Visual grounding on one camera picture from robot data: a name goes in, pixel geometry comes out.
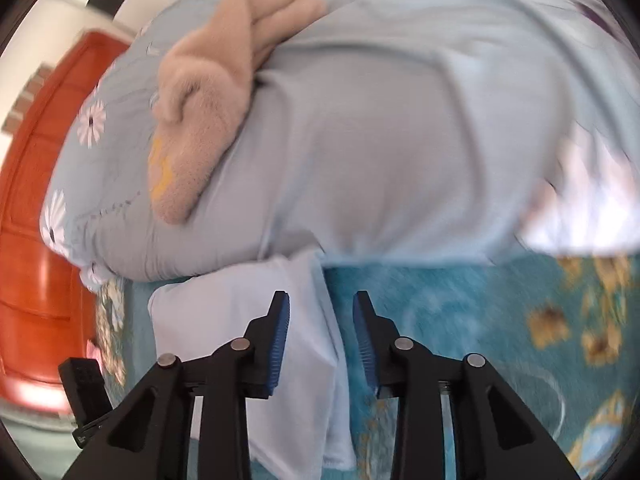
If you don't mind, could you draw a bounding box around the orange wooden headboard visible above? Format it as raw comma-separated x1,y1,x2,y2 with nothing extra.
0,30,137,418

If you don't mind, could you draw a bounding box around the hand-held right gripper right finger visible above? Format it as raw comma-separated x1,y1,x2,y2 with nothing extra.
352,290,581,480

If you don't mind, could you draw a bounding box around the teal floral bed sheet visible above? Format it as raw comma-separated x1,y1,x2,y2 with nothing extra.
92,252,640,480

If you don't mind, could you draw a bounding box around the beige sweater with yellow stripes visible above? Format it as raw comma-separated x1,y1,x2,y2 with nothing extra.
148,0,329,225

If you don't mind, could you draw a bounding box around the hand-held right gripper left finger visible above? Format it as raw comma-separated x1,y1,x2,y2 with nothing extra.
65,290,291,480

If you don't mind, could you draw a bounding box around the light blue floral quilt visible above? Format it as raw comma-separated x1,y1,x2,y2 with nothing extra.
40,0,640,292

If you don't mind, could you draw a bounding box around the light blue printed t-shirt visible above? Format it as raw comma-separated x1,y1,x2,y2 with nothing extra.
147,250,357,480

